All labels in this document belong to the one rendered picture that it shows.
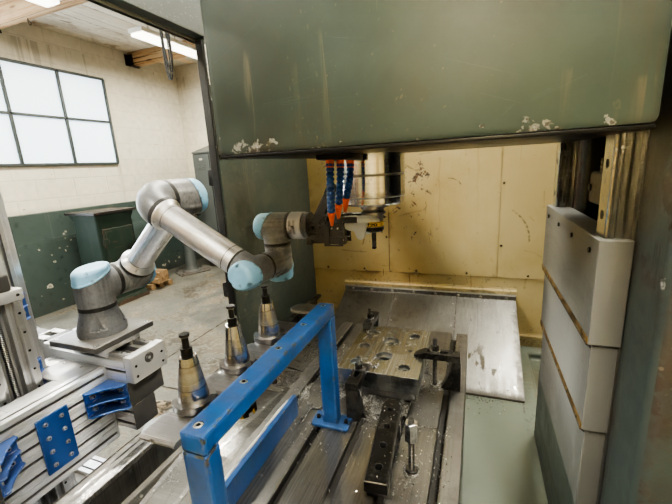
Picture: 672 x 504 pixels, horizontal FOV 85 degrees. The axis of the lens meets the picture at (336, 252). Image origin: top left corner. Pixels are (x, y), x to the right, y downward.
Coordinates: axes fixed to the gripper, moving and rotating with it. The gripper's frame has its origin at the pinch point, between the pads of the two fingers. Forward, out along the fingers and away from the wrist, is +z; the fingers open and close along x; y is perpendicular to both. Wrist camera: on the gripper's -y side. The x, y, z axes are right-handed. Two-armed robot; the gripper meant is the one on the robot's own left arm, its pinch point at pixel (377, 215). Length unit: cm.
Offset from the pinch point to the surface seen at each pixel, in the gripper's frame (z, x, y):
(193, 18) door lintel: -64, -21, -64
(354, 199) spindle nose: -3.5, 7.4, -5.0
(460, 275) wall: 16, -101, 46
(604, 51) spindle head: 38, 33, -24
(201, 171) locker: -384, -394, -23
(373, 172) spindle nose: 1.5, 7.6, -10.9
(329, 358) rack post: -9.8, 15.4, 32.5
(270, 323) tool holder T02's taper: -14.7, 31.7, 16.5
